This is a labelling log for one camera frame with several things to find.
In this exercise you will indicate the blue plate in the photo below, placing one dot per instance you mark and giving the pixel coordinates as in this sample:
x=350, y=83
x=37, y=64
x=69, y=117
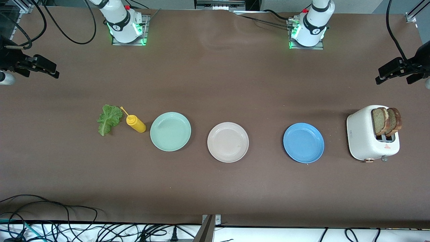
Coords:
x=303, y=143

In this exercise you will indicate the black power plug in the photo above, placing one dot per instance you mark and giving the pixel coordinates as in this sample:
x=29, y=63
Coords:
x=174, y=235

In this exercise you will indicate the yellow squeeze bottle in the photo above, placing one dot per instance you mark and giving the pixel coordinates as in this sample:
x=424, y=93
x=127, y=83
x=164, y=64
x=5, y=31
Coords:
x=136, y=123

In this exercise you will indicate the beige plate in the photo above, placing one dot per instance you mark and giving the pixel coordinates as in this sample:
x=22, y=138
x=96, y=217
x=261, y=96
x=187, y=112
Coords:
x=227, y=142

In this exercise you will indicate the white two-slot toaster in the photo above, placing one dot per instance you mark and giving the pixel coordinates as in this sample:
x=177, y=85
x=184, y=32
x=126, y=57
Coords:
x=361, y=134

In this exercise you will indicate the metal frame block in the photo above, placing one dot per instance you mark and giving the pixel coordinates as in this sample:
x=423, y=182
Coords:
x=220, y=4

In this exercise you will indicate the aluminium frame bracket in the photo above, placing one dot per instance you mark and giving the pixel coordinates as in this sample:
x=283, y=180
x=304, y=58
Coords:
x=207, y=230

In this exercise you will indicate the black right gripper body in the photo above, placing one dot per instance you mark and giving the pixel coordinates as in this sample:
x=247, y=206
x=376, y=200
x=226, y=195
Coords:
x=8, y=57

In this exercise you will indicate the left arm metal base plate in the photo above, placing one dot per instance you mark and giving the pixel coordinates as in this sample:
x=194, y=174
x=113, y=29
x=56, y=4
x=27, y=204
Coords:
x=307, y=48

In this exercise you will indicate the brown bread slice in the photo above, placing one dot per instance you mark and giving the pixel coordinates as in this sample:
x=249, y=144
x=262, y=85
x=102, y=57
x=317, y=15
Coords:
x=395, y=119
x=379, y=121

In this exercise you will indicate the mint green plate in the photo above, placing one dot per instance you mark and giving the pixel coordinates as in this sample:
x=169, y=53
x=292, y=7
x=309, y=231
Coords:
x=170, y=131

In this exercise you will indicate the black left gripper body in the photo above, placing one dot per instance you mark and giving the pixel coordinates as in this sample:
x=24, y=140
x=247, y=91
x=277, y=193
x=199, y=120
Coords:
x=420, y=59

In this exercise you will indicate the aluminium profile bar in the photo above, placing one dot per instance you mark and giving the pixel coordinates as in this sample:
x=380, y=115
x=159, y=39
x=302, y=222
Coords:
x=23, y=5
x=415, y=10

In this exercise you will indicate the green lettuce leaf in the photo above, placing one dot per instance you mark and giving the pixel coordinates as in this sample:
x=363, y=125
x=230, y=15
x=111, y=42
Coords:
x=108, y=119

